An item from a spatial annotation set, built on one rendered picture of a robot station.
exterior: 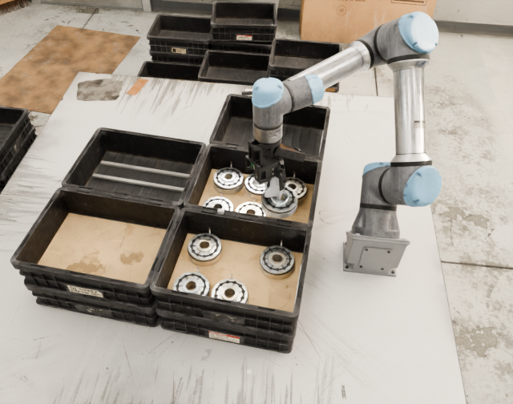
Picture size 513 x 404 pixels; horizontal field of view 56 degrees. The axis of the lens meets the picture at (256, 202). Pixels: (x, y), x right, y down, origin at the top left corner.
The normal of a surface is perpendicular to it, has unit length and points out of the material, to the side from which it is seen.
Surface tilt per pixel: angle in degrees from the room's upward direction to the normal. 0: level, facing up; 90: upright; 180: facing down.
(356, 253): 90
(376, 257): 90
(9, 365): 0
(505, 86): 0
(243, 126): 0
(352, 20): 72
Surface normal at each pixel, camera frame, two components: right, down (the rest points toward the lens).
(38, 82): 0.02, -0.66
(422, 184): 0.43, 0.19
